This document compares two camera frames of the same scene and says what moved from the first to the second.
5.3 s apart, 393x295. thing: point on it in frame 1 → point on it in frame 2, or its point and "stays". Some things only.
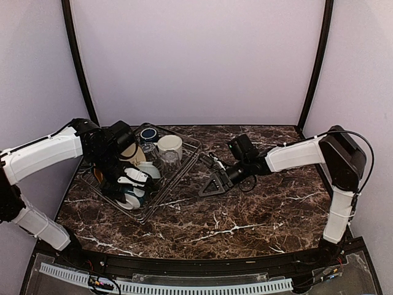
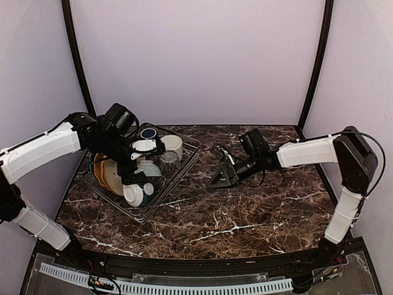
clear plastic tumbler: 171,163 stays
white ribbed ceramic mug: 170,142 stays
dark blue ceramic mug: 148,135 stays
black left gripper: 112,190 → 123,171
